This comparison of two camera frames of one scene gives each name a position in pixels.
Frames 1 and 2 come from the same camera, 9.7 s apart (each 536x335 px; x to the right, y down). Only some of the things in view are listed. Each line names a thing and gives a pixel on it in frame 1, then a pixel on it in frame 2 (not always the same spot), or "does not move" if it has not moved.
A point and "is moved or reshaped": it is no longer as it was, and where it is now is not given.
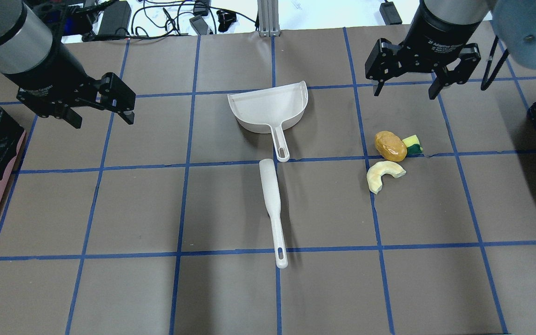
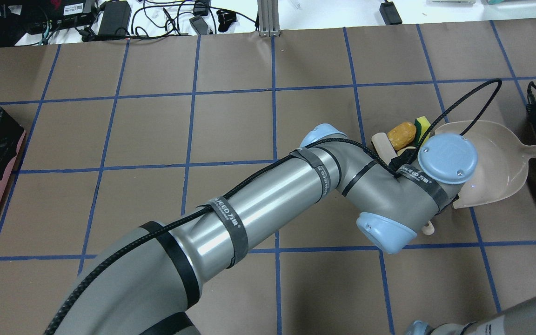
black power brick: (390, 13) does not move
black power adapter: (116, 18) does not move
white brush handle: (270, 183) → (429, 230)
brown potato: (390, 146) → (402, 135)
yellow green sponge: (412, 145) → (422, 125)
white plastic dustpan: (269, 110) → (503, 160)
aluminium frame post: (268, 13) does not move
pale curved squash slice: (375, 172) is moved or reshaped
